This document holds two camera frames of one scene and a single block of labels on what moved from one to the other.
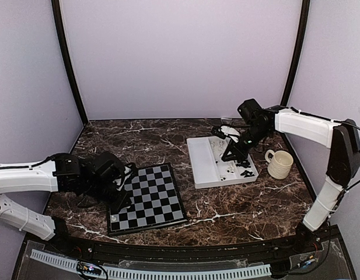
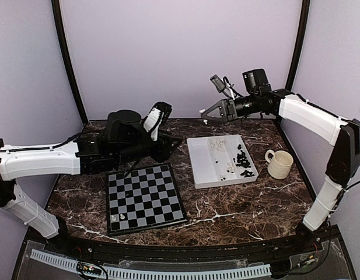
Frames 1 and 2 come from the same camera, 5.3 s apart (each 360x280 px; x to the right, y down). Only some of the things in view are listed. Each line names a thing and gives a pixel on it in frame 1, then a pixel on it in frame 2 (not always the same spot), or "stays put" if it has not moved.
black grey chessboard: [155, 201] stays put
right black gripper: [236, 150] -> [227, 109]
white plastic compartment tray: [208, 167] stays put
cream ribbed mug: [279, 165] stays put
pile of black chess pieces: [246, 164] stays put
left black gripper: [123, 200] -> [164, 150]
